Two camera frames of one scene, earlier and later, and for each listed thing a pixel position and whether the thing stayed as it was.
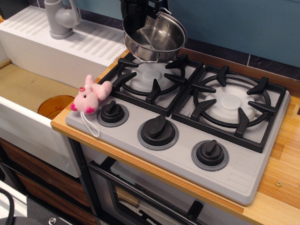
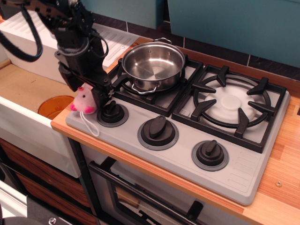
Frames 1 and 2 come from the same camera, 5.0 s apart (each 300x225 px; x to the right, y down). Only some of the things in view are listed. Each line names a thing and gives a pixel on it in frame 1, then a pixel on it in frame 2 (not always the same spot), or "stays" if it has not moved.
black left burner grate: x=161 y=86 stays
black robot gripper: x=135 y=12 -> x=90 y=65
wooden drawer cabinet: x=56 y=188 stays
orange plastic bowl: x=52 y=107 stays
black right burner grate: x=242 y=105 stays
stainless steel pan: x=160 y=41 -> x=157 y=65
